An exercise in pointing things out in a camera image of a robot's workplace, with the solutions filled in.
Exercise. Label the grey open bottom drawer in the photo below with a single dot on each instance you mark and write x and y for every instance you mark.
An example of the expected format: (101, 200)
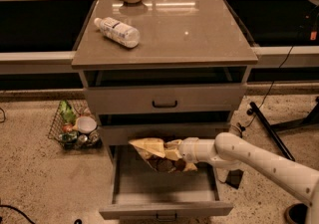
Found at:
(138, 192)

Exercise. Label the black stand base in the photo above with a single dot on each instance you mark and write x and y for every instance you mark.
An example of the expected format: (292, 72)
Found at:
(272, 129)

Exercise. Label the brown chip bag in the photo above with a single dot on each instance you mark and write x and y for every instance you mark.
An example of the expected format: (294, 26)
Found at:
(151, 150)

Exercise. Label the grey drawer cabinet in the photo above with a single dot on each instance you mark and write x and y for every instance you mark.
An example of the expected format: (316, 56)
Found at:
(176, 36)

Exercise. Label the grey top drawer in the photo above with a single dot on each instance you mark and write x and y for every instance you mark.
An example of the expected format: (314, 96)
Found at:
(142, 91)

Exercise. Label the green snack bag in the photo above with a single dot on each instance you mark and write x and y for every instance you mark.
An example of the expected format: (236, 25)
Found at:
(66, 112)

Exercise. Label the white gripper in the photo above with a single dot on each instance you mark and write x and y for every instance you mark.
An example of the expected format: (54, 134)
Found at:
(188, 150)

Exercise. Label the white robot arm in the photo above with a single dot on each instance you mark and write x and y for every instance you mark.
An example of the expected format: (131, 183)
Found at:
(227, 150)

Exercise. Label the white cup in basket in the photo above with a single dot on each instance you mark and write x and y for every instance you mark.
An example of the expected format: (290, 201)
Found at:
(85, 124)

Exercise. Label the clear plastic water bottle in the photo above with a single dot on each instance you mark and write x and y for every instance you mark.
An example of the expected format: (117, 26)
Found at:
(118, 31)

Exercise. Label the black shoe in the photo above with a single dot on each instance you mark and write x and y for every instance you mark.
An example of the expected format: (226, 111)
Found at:
(296, 214)

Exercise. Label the wire basket on floor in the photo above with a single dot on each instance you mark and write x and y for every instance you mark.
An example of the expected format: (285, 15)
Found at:
(65, 131)

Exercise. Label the black power adapter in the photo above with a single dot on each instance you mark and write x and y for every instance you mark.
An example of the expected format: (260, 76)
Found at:
(234, 177)

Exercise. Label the grey middle drawer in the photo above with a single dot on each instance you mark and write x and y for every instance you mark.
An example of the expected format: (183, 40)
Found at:
(118, 129)

